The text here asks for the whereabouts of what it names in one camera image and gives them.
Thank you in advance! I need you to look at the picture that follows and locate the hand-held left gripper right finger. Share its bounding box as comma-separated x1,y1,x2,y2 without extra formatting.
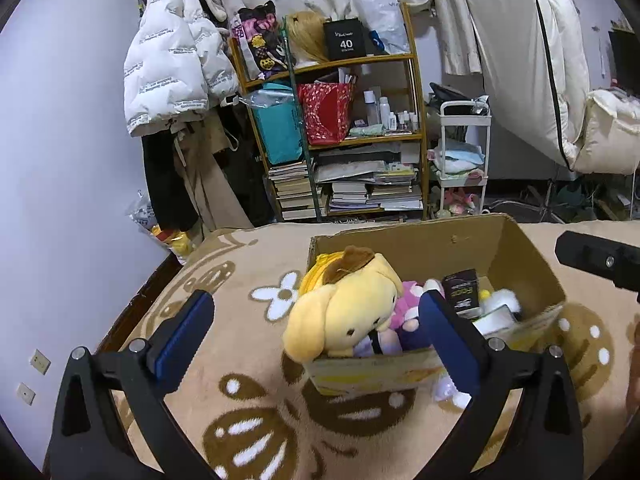
417,287,586,480

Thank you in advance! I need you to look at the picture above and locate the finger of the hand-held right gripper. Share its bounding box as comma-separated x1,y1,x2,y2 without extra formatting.
555,231,640,304

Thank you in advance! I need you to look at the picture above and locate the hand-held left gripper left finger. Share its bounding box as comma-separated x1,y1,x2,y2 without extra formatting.
42,290,221,480

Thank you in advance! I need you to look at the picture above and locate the lavender plush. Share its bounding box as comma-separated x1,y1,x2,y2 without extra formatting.
432,375,473,409

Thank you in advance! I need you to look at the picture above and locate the small black box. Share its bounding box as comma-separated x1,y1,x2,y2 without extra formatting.
441,269,482,318

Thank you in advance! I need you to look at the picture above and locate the cardboard box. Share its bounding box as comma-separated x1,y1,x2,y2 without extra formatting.
306,213,567,396

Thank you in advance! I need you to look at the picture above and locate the pink bear plush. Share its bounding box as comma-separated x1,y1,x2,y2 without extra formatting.
390,280,446,333

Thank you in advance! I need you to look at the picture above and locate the white fluffy pompom keychain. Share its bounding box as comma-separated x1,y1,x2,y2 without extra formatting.
482,288,522,321

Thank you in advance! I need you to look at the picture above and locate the yellow dog plush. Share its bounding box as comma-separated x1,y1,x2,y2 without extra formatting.
282,246,403,363

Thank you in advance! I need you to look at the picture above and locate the beige printed blanket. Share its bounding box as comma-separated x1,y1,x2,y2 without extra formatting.
97,220,640,480

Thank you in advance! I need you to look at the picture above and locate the office chair base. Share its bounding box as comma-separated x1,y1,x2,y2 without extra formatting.
487,180,566,224

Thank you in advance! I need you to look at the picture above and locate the red yellow bag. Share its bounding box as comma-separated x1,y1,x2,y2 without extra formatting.
152,225,193,257

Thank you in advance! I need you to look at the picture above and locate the clear plastic bag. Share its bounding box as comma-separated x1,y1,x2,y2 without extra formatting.
129,190,158,233

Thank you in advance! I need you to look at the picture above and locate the pink green plush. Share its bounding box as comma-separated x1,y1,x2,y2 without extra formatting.
440,187,481,218

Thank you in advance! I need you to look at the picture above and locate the beige trench coat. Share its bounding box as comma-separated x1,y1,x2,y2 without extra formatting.
172,110,253,241

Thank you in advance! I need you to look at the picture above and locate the folded blue white cloth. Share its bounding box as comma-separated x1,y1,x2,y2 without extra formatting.
432,147,486,179

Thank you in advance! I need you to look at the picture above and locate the black coat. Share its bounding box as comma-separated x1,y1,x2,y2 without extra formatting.
141,132,201,233

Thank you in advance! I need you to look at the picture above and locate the stack of books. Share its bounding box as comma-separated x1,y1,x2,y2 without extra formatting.
267,142,425,221

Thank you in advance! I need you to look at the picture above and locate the black tote bag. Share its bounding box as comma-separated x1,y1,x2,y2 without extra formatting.
220,110,273,226

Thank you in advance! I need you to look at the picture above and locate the white trolley cart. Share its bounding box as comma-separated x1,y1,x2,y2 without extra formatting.
432,100,493,218

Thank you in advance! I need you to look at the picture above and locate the black monitor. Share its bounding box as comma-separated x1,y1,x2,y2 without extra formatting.
607,27,640,91

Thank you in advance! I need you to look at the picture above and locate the teal bag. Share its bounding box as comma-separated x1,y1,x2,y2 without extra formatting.
245,82,303,166

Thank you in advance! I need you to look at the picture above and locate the row of white bottles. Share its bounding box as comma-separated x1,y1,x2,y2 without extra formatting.
362,89,421,131

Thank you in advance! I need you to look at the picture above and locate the thin green pole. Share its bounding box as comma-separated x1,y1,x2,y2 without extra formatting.
282,15,323,223

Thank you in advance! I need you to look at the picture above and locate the red patterned bag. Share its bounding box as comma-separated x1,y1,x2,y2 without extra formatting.
297,82,356,146

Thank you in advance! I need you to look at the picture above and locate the white puffer jacket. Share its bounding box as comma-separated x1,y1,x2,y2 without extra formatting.
123,0,240,137

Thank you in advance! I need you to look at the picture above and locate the wooden shelf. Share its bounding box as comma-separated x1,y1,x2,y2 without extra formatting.
229,2,431,223

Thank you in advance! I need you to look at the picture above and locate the cartoon patterned bag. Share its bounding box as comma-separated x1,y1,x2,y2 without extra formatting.
232,1,291,81

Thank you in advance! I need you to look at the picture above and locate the white plastic bag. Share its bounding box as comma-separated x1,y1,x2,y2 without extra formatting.
355,0,411,56

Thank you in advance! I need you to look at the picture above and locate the black square box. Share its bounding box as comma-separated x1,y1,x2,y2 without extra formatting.
323,18,366,61

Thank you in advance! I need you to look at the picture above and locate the blonde wig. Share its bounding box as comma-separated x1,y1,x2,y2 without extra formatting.
285,11,331,66

